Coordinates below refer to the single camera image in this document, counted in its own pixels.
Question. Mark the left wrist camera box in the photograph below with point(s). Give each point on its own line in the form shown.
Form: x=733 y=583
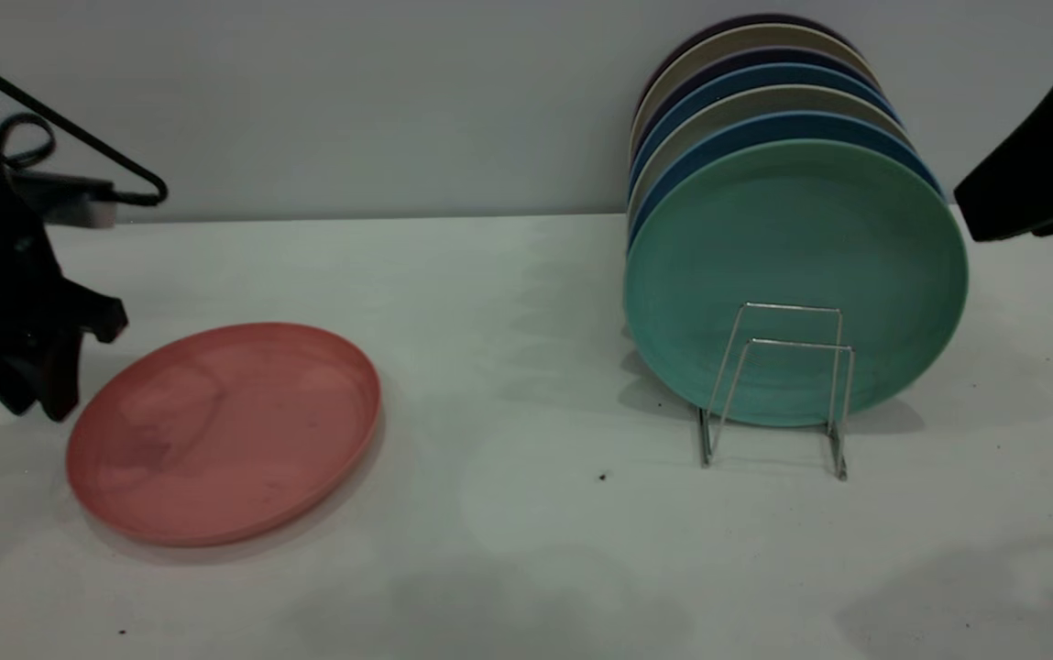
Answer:
x=68 y=200

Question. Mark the pink round plate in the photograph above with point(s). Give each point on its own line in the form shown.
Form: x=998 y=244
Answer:
x=224 y=440

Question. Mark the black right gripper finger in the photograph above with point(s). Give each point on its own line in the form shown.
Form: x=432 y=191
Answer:
x=1048 y=174

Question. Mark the dark purple round plate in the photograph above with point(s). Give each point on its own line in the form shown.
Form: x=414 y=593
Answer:
x=764 y=57
x=746 y=21

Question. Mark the blue round plate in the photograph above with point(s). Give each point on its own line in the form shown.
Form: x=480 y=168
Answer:
x=764 y=130
x=764 y=77

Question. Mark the beige round plate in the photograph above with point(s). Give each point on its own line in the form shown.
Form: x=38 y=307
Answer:
x=746 y=104
x=746 y=38

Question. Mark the green round plate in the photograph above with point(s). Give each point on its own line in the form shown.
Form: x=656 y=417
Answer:
x=792 y=238

